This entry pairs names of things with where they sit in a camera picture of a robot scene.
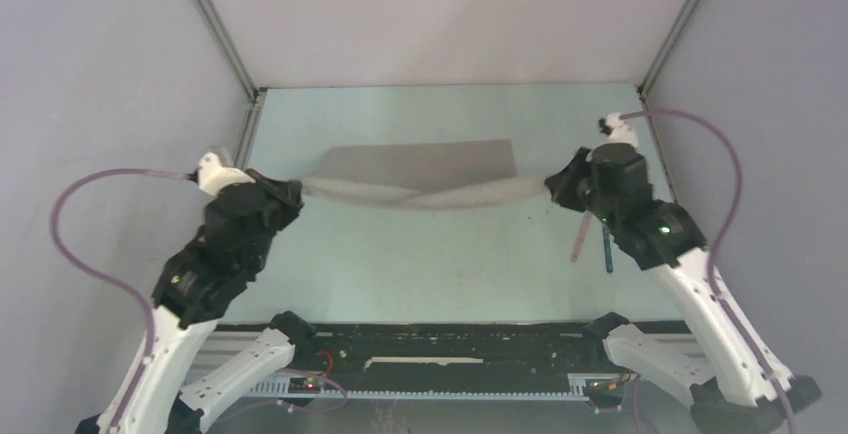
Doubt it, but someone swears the grey cloth napkin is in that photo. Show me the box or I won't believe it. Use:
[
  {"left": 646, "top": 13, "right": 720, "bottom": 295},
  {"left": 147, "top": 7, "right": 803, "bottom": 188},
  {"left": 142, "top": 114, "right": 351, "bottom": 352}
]
[{"left": 301, "top": 139, "right": 548, "bottom": 211}]

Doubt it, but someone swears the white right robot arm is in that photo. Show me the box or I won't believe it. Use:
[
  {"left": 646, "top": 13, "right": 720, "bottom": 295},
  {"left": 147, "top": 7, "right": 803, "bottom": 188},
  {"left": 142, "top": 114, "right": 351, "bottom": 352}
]
[{"left": 545, "top": 113, "right": 822, "bottom": 433}]

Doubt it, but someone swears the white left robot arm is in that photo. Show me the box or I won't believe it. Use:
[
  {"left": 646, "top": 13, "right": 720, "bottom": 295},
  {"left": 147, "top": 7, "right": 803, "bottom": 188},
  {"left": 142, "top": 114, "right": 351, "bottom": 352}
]
[{"left": 68, "top": 169, "right": 316, "bottom": 433}]

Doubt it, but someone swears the left small circuit board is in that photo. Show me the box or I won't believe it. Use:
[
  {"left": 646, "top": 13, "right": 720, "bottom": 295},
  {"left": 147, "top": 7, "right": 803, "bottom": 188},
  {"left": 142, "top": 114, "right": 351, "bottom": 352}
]
[{"left": 288, "top": 377, "right": 324, "bottom": 394}]

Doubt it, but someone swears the small circuit board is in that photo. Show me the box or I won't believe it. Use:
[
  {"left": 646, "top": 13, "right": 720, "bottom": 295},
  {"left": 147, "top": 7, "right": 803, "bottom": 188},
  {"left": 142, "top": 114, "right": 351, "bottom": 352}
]
[
  {"left": 288, "top": 377, "right": 324, "bottom": 394},
  {"left": 585, "top": 381, "right": 626, "bottom": 396}
]

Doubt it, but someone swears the right small circuit board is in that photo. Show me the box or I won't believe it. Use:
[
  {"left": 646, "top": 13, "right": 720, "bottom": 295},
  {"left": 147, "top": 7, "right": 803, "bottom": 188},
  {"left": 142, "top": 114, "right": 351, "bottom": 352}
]
[{"left": 585, "top": 381, "right": 626, "bottom": 396}]

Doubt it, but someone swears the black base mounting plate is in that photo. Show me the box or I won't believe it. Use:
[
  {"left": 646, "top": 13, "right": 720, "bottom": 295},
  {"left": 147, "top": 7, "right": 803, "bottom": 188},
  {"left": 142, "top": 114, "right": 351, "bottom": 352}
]
[{"left": 290, "top": 322, "right": 623, "bottom": 393}]

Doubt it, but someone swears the knife with teal handle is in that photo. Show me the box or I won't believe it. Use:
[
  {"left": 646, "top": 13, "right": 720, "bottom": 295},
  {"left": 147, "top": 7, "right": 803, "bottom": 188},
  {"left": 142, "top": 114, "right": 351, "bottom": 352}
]
[{"left": 602, "top": 224, "right": 614, "bottom": 274}]

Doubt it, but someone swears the fork with pink handle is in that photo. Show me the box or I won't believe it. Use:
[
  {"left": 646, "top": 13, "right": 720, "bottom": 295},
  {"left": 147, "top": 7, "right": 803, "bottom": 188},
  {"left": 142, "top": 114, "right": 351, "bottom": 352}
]
[{"left": 570, "top": 213, "right": 593, "bottom": 263}]

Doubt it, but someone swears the left aluminium frame post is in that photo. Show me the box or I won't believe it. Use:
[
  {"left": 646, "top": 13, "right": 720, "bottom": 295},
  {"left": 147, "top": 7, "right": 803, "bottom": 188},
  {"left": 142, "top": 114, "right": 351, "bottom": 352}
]
[{"left": 192, "top": 0, "right": 259, "bottom": 103}]

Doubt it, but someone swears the aluminium frame post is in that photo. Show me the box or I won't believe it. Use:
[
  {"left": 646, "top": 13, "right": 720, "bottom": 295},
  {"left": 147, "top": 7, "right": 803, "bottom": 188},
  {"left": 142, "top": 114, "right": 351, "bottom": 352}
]
[
  {"left": 637, "top": 0, "right": 702, "bottom": 103},
  {"left": 192, "top": 0, "right": 259, "bottom": 103}
]

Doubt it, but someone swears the white slotted cable duct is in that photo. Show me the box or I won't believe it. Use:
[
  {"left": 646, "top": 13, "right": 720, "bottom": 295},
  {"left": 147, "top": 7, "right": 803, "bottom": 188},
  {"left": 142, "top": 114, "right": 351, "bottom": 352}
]
[{"left": 245, "top": 376, "right": 592, "bottom": 401}]

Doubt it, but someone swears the right aluminium frame post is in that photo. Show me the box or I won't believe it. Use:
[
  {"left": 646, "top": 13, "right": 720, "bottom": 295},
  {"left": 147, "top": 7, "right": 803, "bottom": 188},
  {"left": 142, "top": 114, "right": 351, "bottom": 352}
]
[{"left": 637, "top": 0, "right": 702, "bottom": 103}]

